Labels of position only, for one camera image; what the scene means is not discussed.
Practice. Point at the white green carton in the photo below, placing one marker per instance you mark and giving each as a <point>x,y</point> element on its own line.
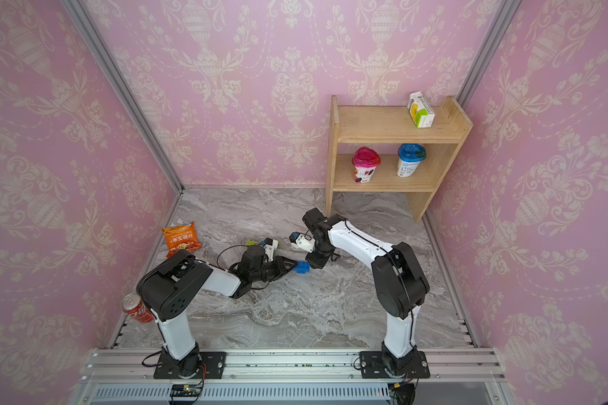
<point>421,112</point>

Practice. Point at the red soda can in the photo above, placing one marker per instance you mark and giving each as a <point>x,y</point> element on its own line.
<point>133,306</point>

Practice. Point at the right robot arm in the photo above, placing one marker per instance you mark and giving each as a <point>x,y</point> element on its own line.
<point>400,283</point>

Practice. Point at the pink lid yogurt cup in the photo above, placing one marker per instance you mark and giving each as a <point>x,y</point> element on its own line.
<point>365,161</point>

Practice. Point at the wooden shelf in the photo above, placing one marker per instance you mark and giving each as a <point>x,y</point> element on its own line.
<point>385,128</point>

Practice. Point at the orange snack bag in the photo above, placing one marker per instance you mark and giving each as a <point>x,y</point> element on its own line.
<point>182,237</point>

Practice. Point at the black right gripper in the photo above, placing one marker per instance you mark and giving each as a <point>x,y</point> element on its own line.
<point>315,261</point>

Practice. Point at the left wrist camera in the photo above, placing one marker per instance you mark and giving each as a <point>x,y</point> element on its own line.
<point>270,246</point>

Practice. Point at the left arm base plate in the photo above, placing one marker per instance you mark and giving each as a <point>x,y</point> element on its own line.
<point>206,365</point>

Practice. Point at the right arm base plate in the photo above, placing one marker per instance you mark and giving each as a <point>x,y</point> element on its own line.
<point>377,365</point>

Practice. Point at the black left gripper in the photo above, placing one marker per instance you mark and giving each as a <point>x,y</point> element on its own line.
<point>280,264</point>

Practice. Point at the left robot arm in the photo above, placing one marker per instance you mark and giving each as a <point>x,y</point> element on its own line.
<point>169,289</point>

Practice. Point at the blue lego brick assembly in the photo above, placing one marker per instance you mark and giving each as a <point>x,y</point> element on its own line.
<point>302,267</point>

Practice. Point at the blue lid yogurt cup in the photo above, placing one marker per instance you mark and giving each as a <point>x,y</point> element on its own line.
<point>410,156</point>

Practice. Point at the aluminium front rail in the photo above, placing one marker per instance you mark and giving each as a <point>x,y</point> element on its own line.
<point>295,376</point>

